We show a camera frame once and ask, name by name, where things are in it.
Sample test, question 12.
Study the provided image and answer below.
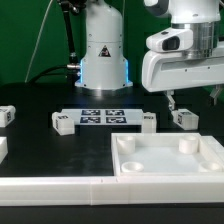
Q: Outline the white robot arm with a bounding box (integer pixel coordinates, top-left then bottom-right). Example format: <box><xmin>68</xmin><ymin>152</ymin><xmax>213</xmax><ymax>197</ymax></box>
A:
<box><xmin>76</xmin><ymin>0</ymin><xmax>224</xmax><ymax>99</ymax></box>

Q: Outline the white thin cable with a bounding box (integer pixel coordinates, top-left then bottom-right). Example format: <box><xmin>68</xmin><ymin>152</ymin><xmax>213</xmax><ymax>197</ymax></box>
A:
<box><xmin>24</xmin><ymin>0</ymin><xmax>54</xmax><ymax>84</ymax></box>

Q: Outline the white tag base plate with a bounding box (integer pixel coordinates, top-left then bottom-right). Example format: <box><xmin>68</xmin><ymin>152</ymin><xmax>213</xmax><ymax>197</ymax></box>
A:
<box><xmin>61</xmin><ymin>109</ymin><xmax>143</xmax><ymax>126</ymax></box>

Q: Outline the white obstacle fence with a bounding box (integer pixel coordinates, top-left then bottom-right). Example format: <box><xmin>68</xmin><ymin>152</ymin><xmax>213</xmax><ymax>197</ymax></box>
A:
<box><xmin>0</xmin><ymin>135</ymin><xmax>224</xmax><ymax>207</ymax></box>

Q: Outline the black cable bundle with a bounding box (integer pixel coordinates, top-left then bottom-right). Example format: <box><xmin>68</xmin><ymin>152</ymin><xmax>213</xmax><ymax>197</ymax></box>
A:
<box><xmin>28</xmin><ymin>0</ymin><xmax>83</xmax><ymax>84</ymax></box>

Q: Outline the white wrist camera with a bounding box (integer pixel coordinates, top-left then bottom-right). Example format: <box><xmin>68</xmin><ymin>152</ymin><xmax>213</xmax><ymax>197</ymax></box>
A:
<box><xmin>146</xmin><ymin>28</ymin><xmax>193</xmax><ymax>53</ymax></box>

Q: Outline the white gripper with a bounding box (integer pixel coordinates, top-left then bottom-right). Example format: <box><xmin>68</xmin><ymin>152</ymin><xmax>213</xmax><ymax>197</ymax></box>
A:
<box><xmin>142</xmin><ymin>50</ymin><xmax>224</xmax><ymax>110</ymax></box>

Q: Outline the white square table top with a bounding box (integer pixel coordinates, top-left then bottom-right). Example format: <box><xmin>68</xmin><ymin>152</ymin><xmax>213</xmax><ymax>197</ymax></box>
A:
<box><xmin>111</xmin><ymin>133</ymin><xmax>224</xmax><ymax>176</ymax></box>

